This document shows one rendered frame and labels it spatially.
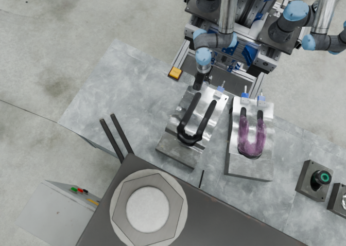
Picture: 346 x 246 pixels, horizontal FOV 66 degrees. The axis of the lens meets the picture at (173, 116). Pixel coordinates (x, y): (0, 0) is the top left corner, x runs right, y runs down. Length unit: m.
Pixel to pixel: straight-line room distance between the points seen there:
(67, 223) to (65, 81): 1.99
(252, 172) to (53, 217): 1.06
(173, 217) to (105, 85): 1.50
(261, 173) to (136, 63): 1.06
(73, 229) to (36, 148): 1.77
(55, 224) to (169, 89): 1.10
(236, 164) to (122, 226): 1.26
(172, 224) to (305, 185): 1.45
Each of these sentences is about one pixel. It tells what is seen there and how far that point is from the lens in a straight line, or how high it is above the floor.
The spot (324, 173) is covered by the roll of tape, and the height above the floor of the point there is 0.90.
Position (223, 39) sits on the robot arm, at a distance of 1.42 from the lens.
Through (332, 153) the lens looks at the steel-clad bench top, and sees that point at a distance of 1.98.
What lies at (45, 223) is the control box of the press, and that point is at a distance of 1.02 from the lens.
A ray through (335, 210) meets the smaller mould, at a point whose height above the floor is 0.86.
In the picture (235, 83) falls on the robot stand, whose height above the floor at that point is 0.21.
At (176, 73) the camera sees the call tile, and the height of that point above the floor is 0.84.
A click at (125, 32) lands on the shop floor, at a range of 2.98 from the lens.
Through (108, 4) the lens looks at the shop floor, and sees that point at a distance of 3.22.
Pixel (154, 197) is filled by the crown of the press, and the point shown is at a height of 2.06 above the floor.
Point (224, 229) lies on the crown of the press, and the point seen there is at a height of 2.01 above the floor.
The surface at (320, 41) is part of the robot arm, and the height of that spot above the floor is 1.37.
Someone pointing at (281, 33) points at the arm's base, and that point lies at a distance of 1.77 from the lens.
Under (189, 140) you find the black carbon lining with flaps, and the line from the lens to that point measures 1.60.
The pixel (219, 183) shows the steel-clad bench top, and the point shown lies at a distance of 1.66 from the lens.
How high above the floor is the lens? 2.42
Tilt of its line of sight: 72 degrees down
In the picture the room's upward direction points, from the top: 10 degrees clockwise
